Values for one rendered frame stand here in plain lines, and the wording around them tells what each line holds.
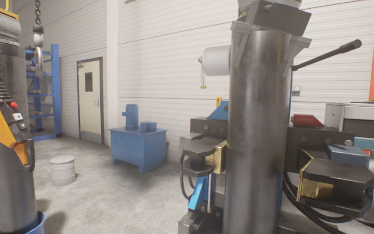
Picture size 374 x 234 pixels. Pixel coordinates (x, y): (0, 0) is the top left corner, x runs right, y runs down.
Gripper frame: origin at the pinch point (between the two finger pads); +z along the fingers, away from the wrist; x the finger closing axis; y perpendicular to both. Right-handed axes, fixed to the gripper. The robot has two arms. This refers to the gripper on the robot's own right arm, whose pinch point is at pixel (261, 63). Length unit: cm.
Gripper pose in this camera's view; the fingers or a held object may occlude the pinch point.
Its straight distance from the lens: 51.7
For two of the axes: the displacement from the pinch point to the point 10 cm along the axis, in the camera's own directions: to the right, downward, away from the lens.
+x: 9.8, 1.2, 1.6
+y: 0.8, 4.9, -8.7
